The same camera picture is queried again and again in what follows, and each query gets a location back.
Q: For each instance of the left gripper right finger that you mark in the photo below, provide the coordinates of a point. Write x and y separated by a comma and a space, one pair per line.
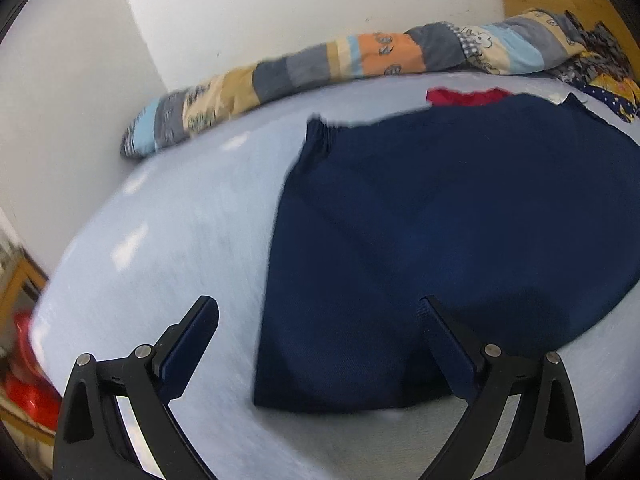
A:
545, 437

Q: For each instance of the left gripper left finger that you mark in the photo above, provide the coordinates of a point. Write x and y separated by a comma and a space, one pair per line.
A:
92, 442

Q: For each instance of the navy blue work jacket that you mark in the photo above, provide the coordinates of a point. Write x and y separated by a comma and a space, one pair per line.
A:
521, 217

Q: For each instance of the red bag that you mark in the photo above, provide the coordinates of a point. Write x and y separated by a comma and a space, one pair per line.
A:
26, 385

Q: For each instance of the wooden side shelf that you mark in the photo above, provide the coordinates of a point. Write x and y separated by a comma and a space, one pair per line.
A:
21, 277

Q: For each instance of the light blue cloud bedsheet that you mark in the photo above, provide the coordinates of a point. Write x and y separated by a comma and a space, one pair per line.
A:
197, 220

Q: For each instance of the dark patterned yellow blanket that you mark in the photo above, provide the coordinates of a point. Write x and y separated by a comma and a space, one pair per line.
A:
603, 70

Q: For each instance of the patchwork rolled quilt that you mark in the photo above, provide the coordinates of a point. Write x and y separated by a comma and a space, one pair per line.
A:
528, 43

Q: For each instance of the wooden headboard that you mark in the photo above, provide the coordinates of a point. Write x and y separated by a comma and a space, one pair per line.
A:
589, 13

